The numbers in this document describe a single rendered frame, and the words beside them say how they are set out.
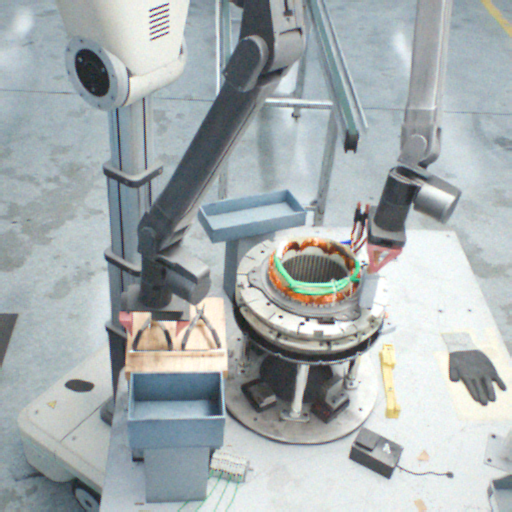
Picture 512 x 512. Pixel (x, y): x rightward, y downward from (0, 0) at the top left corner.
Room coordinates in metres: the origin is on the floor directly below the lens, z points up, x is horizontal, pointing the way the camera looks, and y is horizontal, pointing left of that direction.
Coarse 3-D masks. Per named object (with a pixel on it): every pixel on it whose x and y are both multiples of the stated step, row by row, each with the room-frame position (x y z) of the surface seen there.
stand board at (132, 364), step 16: (208, 304) 1.02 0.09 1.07; (144, 320) 0.96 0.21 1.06; (208, 320) 0.98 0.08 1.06; (224, 320) 0.98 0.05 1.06; (128, 336) 0.91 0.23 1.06; (144, 336) 0.92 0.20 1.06; (160, 336) 0.92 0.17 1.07; (192, 336) 0.93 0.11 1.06; (208, 336) 0.93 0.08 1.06; (224, 336) 0.94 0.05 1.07; (128, 368) 0.83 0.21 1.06; (144, 368) 0.84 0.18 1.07; (160, 368) 0.84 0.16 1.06; (176, 368) 0.84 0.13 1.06; (192, 368) 0.85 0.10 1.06; (208, 368) 0.85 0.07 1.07; (224, 368) 0.86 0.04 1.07
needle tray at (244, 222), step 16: (272, 192) 1.46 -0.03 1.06; (288, 192) 1.48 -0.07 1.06; (208, 208) 1.39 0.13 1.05; (224, 208) 1.40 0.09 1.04; (240, 208) 1.42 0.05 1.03; (256, 208) 1.44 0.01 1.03; (272, 208) 1.45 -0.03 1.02; (288, 208) 1.45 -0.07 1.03; (304, 208) 1.40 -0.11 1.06; (208, 224) 1.31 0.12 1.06; (224, 224) 1.36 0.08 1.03; (240, 224) 1.31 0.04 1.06; (256, 224) 1.33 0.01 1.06; (272, 224) 1.35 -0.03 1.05; (288, 224) 1.37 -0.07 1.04; (304, 224) 1.39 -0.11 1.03; (224, 240) 1.29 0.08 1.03; (240, 240) 1.33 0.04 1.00; (256, 240) 1.35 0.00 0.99; (272, 240) 1.37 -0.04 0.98; (240, 256) 1.33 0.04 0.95; (224, 272) 1.39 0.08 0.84; (224, 288) 1.39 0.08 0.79
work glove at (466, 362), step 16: (448, 336) 1.28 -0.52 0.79; (464, 336) 1.29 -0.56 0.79; (464, 352) 1.22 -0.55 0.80; (480, 352) 1.23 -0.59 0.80; (448, 368) 1.18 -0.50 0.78; (464, 368) 1.17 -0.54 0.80; (480, 368) 1.17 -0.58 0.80; (464, 384) 1.13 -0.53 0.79; (480, 384) 1.12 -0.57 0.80; (480, 400) 1.08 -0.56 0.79
